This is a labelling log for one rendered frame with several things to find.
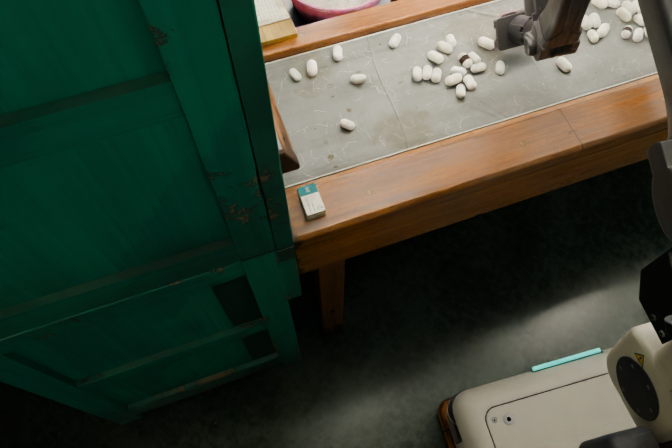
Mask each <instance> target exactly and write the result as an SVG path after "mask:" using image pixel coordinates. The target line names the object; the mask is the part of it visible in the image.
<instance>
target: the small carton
mask: <svg viewBox="0 0 672 448"><path fill-rule="evenodd" d="M297 193H298V196H299V199H300V201H301V204H302V207H303V209H304V212H305V215H306V218H307V220H311V219H315V218H318V217H321V216H324V215H326V209H325V207H324V204H323V202H322V199H321V196H320V194H319V191H318V189H317V186H316V183H312V184H308V185H305V186H302V187H299V188H297Z"/></svg>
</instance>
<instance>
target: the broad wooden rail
mask: <svg viewBox="0 0 672 448"><path fill-rule="evenodd" d="M667 138H668V122H667V112H666V105H665V100H664V95H663V91H662V87H661V84H660V80H659V76H658V74H655V75H652V76H649V77H646V78H642V79H639V80H636V81H633V82H629V83H626V84H623V85H620V86H617V87H613V88H610V89H607V90H604V91H600V92H597V93H594V94H591V95H587V96H584V97H581V98H578V99H574V100H571V101H568V102H565V103H562V104H558V105H555V106H552V107H549V108H545V109H542V110H539V111H536V112H532V113H529V114H526V115H523V116H520V117H516V118H513V119H510V120H507V121H503V122H500V123H497V124H494V125H490V126H487V127H484V128H481V129H478V130H474V131H471V132H468V133H465V134H461V135H458V136H455V137H452V138H448V139H445V140H442V141H439V142H435V143H432V144H429V145H426V146H423V147H419V148H416V149H413V150H410V151H406V152H403V153H400V154H397V155H393V156H390V157H387V158H384V159H381V160H377V161H374V162H371V163H368V164H364V165H361V166H358V167H355V168H351V169H348V170H345V171H342V172H339V173H335V174H332V175H329V176H326V177H322V178H319V179H316V180H313V181H309V182H306V183H303V184H300V185H296V186H293V187H290V188H287V189H285V191H286V197H287V203H288V209H289V216H290V223H291V229H292V235H293V244H294V249H295V255H296V257H295V258H296V262H297V266H298V272H299V275H301V274H304V273H307V272H310V271H313V270H316V269H319V268H322V267H325V266H328V265H331V264H334V263H337V262H340V261H343V260H346V259H349V258H352V257H355V256H358V255H361V254H364V253H367V252H370V251H373V250H376V249H379V248H382V247H385V246H388V245H391V244H394V243H397V242H400V241H403V240H406V239H409V238H412V237H415V236H418V235H421V234H424V233H427V232H430V231H433V230H436V229H439V228H442V227H445V226H448V225H451V224H454V223H457V222H460V221H463V220H466V219H469V218H471V217H474V216H476V215H478V214H484V213H487V212H490V211H493V210H496V209H499V208H502V207H505V206H508V205H511V204H514V203H517V202H520V201H523V200H526V199H529V198H531V197H534V196H537V195H540V194H543V193H546V192H549V191H552V190H555V189H558V188H561V187H564V186H567V185H570V184H573V183H576V182H579V181H582V180H585V179H588V178H591V177H594V176H597V175H600V174H603V173H606V172H609V171H612V170H615V169H618V168H621V167H624V166H627V165H630V164H633V163H636V162H639V161H642V160H645V159H648V155H647V151H648V149H649V147H650V146H651V145H652V144H653V143H655V142H661V141H666V140H667ZM312 183H316V186H317V189H318V191H319V194H320V196H321V199H322V202H323V204H324V207H325V209H326V215H324V216H321V217H318V218H315V219H311V220H307V218H306V215H305V212H304V209H303V207H302V204H301V201H300V199H299V196H298V193H297V188H299V187H302V186H305V185H308V184H312Z"/></svg>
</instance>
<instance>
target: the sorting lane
mask: <svg viewBox="0 0 672 448"><path fill-rule="evenodd" d="M619 1H620V6H619V7H618V8H620V7H622V3H623V2H624V1H626V0H619ZM628 1H630V2H631V3H632V2H633V1H635V0H628ZM618 8H612V7H609V6H607V7H606V8H605V9H600V8H598V7H597V6H595V5H593V4H592V0H591V1H590V4H589V6H588V8H587V11H586V13H585V15H587V16H588V17H589V15H590V14H591V13H597V14H598V15H599V17H600V20H601V24H603V23H607V24H609V26H610V29H609V31H608V33H607V35H606V36H605V37H603V38H600V37H599V40H598V42H596V43H592V42H591V41H590V39H589V37H588V35H587V33H588V31H589V30H584V29H583V28H582V26H581V28H582V34H581V36H580V38H579V39H580V44H579V47H578V49H577V51H576V53H574V54H569V55H564V56H559V57H564V58H566V59H567V60H568V61H569V62H570V63H571V64H572V69H571V71H569V72H563V71H562V70H561V69H560V68H559V67H558V66H557V65H556V60H557V58H559V57H555V58H550V59H545V60H541V61H536V60H535V59H534V56H528V55H527V54H525V47H524V45H521V46H518V47H514V48H511V49H507V50H504V51H499V50H496V49H495V47H494V48H493V49H492V50H488V49H485V48H483V47H481V46H479V45H478V39H479V38H480V37H487V38H489V39H491V40H493V41H495V40H496V29H495V28H494V24H493V20H494V19H495V18H496V19H497V18H500V16H501V14H503V13H507V12H512V11H514V10H518V9H524V0H495V1H491V2H487V3H484V4H480V5H476V6H473V7H469V8H465V9H462V10H458V11H454V12H451V13H447V14H444V15H440V16H436V17H433V18H429V19H425V20H422V21H418V22H414V23H411V24H407V25H403V26H400V27H396V28H392V29H389V30H385V31H381V32H378V33H374V34H371V35H367V36H363V37H360V38H356V39H352V40H349V41H345V42H341V43H338V44H334V45H330V46H327V47H323V48H319V49H316V50H312V51H308V52H305V53H301V54H297V55H294V56H290V57H287V58H283V59H279V60H276V61H272V62H268V63H265V68H266V74H267V79H268V82H269V84H270V87H271V90H272V93H273V96H274V98H275V101H276V105H277V109H278V110H279V112H280V115H281V118H282V121H283V123H284V126H285V128H286V131H287V134H288V136H289V139H290V141H291V144H292V147H293V151H294V152H295V154H296V156H297V159H298V161H299V164H300V168H299V169H297V170H294V171H291V172H287V173H284V174H283V179H284V185H285V189H287V188H290V187H293V186H296V185H300V184H303V183H306V182H309V181H313V180H316V179H319V178H322V177H326V176H329V175H332V174H335V173H339V172H342V171H345V170H348V169H351V168H355V167H358V166H361V165H364V164H368V163H371V162H374V161H377V160H381V159H384V158H387V157H390V156H393V155H397V154H400V153H403V152H406V151H410V150H413V149H416V148H419V147H423V146H426V145H429V144H432V143H435V142H439V141H442V140H445V139H448V138H452V137H455V136H458V135H461V134H465V133H468V132H471V131H474V130H478V129H481V128H484V127H487V126H490V125H494V124H497V123H500V122H503V121H507V120H510V119H513V118H516V117H520V116H523V115H526V114H529V113H532V112H536V111H539V110H542V109H545V108H549V107H552V106H555V105H558V104H562V103H565V102H568V101H571V100H574V99H578V98H581V97H584V96H587V95H591V94H594V93H597V92H600V91H604V90H607V89H610V88H613V87H617V86H620V85H623V84H626V83H629V82H633V81H636V80H639V79H642V78H646V77H649V76H652V75H655V74H658V73H657V69H656V65H655V62H654V58H653V55H652V51H651V47H650V44H649V40H648V38H647V37H646V36H645V32H644V34H643V39H642V41H641V42H638V43H637V42H634V41H633V34H634V30H635V29H637V28H642V29H643V31H644V27H645V26H640V25H639V24H638V23H636V22H635V21H634V16H635V15H636V14H638V13H637V12H636V13H635V14H633V15H632V17H631V20H630V21H628V22H623V21H622V20H621V19H620V18H619V17H618V16H617V15H616V11H617V9H618ZM626 25H630V26H632V28H633V30H632V33H631V35H630V37H629V38H627V39H624V38H622V37H621V32H622V30H623V28H624V27H625V26H626ZM395 33H398V34H400V35H401V41H400V42H399V44H398V46H397V47H396V48H391V47H390V46H389V41H390V39H391V38H392V36H393V34H395ZM448 34H452V35H453V36H454V38H455V40H456V42H457V44H456V46H455V47H453V51H452V52H451V53H449V54H446V53H444V52H442V51H440V50H438V49H437V43H438V42H439V41H444V42H447V41H446V36H447V35H448ZM337 45H338V46H340V47H341V48H342V59H341V60H340V61H335V60H334V59H333V48H334V46H337ZM431 50H433V51H436V52H438V53H440V54H442V55H443V57H444V60H443V62H442V63H440V64H438V63H435V62H433V61H431V60H429V59H428V57H427V54H428V52H429V51H431ZM463 52H464V53H467V54H469V53H470V52H474V53H476V54H477V55H478V56H479V57H480V58H481V62H483V63H485V64H486V69H485V70H484V71H481V72H478V73H473V72H472V71H471V67H470V68H465V69H466V71H467V72H466V74H465V75H464V76H466V75H471V76H472V77H473V79H474V81H475V82H476V84H477V87H476V89H475V90H469V89H468V88H467V86H466V85H465V83H464V82H463V78H464V76H462V81H461V82H460V83H457V84H455V85H452V86H448V85H446V83H445V78H446V77H447V76H449V75H452V73H451V68H452V67H454V66H457V67H463V66H462V64H461V63H460V62H459V60H458V56H459V54H460V53H463ZM309 60H315V61H316V63H317V74H316V75H315V76H309V75H308V73H307V65H306V64H307V62H308V61H309ZM498 61H503V62H504V64H505V70H504V73H503V74H501V75H498V74H497V73H496V71H495V69H496V63H497V62H498ZM426 65H430V66H431V67H432V72H433V70H434V69H435V68H440V69H441V71H442V74H441V79H440V81H439V82H438V83H434V82H432V80H431V78H430V79H429V80H424V79H423V77H422V79H421V80H420V81H418V82H417V81H414V80H413V74H412V70H413V68H414V67H416V66H418V67H420V68H421V70H422V72H423V68H424V66H426ZM291 68H295V69H296V70H297V71H298V72H299V73H300V74H301V76H302V78H301V80H300V81H295V80H294V79H292V77H291V76H290V75H289V70H290V69H291ZM463 68H464V67H463ZM357 74H364V75H365V76H366V78H367V79H366V81H365V82H364V83H359V84H353V83H352V82H351V77H352V76H353V75H357ZM459 84H463V85H464V86H465V97H464V98H461V99H460V98H458V97H457V96H456V87H457V85H459ZM342 119H347V120H350V121H352V122H354V124H355V128H354V129H353V130H348V129H346V128H343V127H341V125H340V121H341V120H342Z"/></svg>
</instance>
